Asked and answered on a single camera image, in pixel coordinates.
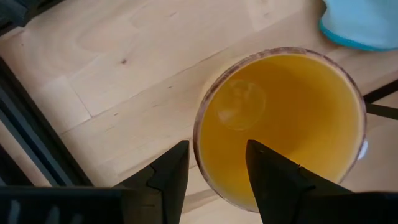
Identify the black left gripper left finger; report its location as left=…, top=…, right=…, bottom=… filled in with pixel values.
left=114, top=139, right=190, bottom=224

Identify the orange mug white handle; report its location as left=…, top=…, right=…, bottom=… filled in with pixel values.
left=192, top=46, right=369, bottom=214

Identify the black aluminium table frame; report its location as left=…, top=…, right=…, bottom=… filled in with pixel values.
left=0, top=0, right=94, bottom=187

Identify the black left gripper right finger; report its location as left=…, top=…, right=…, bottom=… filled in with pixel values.
left=245, top=139, right=354, bottom=224

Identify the teal cloth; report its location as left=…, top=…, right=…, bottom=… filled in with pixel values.
left=318, top=0, right=398, bottom=52

